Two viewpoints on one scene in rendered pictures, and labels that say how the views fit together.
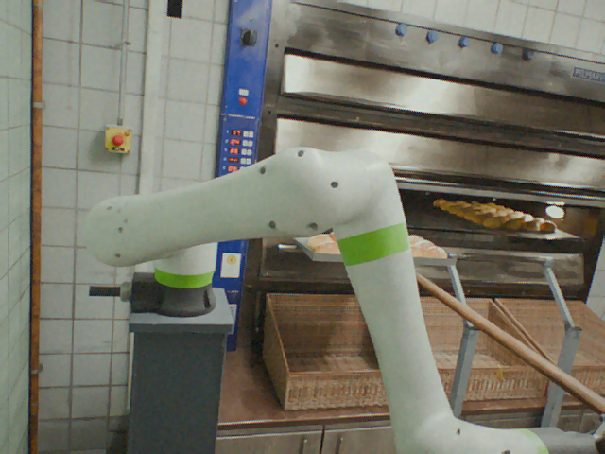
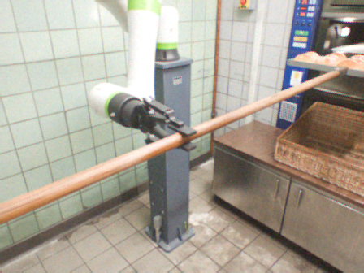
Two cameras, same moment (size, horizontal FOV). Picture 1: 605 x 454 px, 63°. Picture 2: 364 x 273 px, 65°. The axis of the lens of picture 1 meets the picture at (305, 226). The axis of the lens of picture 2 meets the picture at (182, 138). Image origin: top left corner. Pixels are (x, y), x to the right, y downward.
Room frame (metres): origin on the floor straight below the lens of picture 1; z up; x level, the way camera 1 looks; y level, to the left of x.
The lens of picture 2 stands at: (0.45, -1.16, 1.48)
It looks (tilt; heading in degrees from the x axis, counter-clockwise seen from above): 26 degrees down; 65
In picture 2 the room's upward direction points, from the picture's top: straight up
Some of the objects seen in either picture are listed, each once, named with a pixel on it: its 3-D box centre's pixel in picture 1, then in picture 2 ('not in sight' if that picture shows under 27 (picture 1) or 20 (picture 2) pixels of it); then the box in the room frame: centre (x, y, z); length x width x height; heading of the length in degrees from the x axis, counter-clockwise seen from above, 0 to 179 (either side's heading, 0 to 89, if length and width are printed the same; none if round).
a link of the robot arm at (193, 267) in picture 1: (182, 235); (162, 27); (1.01, 0.25, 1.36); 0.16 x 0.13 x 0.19; 148
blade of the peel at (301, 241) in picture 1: (367, 245); (357, 65); (1.83, -0.24, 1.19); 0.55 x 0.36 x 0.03; 108
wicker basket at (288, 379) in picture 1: (337, 345); (340, 143); (1.93, -0.20, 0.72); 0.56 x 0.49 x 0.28; 108
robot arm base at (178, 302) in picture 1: (156, 289); (158, 51); (1.00, 0.30, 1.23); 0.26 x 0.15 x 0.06; 107
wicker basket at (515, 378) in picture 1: (464, 344); not in sight; (2.11, -0.79, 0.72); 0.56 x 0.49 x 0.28; 107
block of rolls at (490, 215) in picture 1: (492, 214); not in sight; (2.95, -1.10, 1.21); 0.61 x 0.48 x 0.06; 17
